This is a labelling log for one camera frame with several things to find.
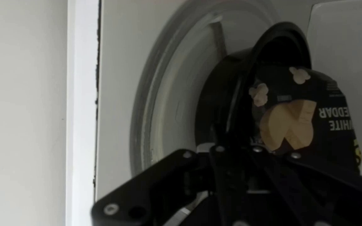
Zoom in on white microwave oven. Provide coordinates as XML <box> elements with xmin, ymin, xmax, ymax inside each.
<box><xmin>0</xmin><ymin>0</ymin><xmax>362</xmax><ymax>226</ymax></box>

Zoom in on black popcorn snack bag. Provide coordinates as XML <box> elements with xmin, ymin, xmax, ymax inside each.
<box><xmin>248</xmin><ymin>64</ymin><xmax>360</xmax><ymax>172</ymax></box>

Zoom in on glass microwave turntable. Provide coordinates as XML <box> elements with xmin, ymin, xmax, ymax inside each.
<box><xmin>129</xmin><ymin>0</ymin><xmax>277</xmax><ymax>173</ymax></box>

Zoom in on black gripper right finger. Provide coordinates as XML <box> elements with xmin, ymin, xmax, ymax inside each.
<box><xmin>250</xmin><ymin>146</ymin><xmax>362</xmax><ymax>226</ymax></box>

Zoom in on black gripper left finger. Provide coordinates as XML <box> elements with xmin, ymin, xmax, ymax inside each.
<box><xmin>90</xmin><ymin>145</ymin><xmax>248</xmax><ymax>226</ymax></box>

